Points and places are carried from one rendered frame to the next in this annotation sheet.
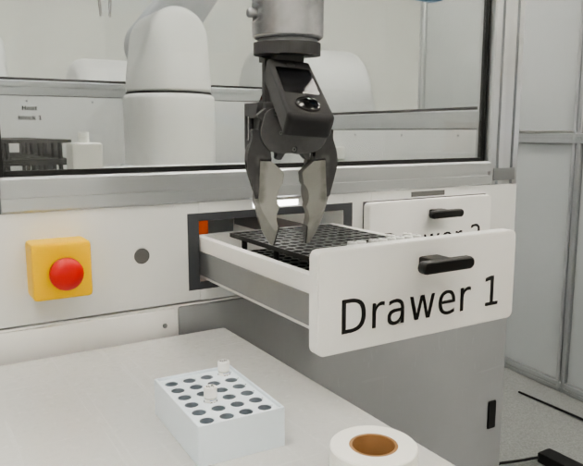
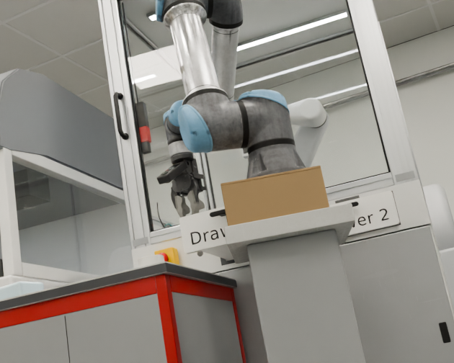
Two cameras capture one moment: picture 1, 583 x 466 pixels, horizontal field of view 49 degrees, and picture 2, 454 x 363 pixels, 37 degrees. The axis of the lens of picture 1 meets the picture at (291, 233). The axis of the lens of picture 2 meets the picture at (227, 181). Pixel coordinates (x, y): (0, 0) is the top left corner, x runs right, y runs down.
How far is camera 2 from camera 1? 1.81 m
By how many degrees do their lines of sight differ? 53
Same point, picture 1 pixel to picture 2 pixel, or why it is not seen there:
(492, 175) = (395, 178)
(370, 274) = (200, 222)
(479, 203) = (383, 196)
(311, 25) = (178, 150)
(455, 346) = (395, 285)
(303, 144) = (184, 186)
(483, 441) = (442, 352)
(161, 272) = (208, 258)
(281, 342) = not seen: hidden behind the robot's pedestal
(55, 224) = (168, 245)
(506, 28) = (381, 99)
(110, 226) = not seen: hidden behind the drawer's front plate
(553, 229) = not seen: outside the picture
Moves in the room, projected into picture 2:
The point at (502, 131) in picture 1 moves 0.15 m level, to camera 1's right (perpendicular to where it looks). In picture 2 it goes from (396, 153) to (435, 136)
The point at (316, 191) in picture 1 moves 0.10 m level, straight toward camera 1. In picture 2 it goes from (192, 201) to (165, 200)
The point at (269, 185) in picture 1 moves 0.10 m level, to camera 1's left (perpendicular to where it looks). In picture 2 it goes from (178, 203) to (160, 212)
